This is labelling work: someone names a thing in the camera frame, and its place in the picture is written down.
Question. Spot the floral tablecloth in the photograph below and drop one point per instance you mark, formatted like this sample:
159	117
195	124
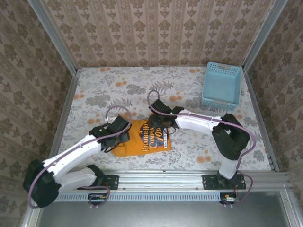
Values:
106	82

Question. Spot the light blue plastic basket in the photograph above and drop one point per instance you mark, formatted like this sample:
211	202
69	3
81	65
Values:
220	87

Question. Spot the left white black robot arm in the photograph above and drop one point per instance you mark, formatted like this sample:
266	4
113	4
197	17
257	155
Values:
71	156

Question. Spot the aluminium table side rail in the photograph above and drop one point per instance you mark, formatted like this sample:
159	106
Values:
63	118
260	118

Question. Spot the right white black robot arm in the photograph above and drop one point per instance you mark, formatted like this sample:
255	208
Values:
229	137

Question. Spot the orange t-shirt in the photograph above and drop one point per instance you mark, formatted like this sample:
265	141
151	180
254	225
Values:
146	144

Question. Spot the aluminium frame post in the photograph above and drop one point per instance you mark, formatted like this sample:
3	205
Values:
56	39
264	35

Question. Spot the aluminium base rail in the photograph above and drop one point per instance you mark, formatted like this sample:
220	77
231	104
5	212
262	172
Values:
161	179

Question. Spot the grey metal sheet panel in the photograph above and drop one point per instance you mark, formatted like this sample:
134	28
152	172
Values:
165	215

